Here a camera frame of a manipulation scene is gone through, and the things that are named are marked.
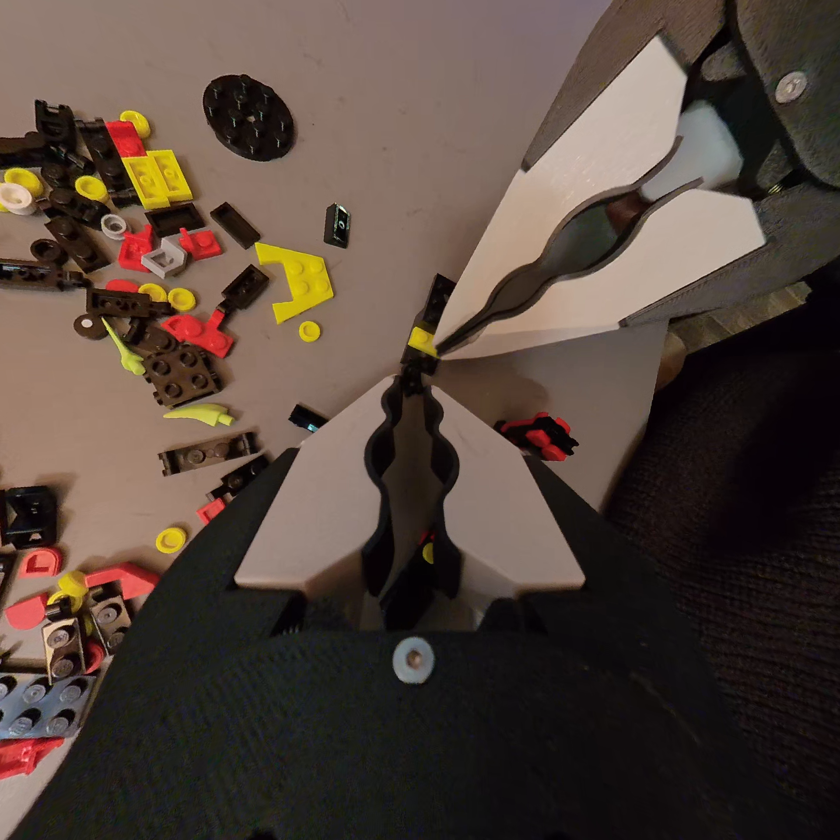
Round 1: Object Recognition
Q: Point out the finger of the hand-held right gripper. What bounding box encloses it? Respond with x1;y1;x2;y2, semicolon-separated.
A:
436;186;768;360
432;34;744;350

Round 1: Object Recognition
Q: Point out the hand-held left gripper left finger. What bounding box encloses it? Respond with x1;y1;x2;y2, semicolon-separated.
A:
234;374;407;631

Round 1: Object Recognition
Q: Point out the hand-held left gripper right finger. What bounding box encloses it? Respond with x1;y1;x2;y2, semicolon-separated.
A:
422;385;585;630

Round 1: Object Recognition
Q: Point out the black yellow lego assembly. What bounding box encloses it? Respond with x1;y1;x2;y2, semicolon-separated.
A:
402;272;458;398

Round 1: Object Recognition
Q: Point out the red black lego assembly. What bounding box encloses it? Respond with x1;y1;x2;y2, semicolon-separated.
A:
493;412;580;463

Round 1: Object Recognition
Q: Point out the dark brown long lego plate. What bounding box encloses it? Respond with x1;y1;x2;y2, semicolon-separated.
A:
157;431;258;478

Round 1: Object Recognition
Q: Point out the lime green lego horn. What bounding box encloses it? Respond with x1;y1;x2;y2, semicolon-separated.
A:
163;403;236;429

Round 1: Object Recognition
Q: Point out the yellow wedge lego plate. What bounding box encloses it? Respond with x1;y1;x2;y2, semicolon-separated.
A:
254;241;335;325

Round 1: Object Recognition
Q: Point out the pile of mixed lego pieces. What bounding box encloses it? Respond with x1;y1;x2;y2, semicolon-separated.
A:
0;486;161;782
0;98;270;409

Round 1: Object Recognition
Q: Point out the black flat lego tile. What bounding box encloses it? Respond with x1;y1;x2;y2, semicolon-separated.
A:
209;201;261;250

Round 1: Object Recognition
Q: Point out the black round lego plate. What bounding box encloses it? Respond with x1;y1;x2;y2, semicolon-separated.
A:
201;73;295;163

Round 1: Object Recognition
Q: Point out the person's right hand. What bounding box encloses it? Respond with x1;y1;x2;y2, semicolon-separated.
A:
605;190;651;231

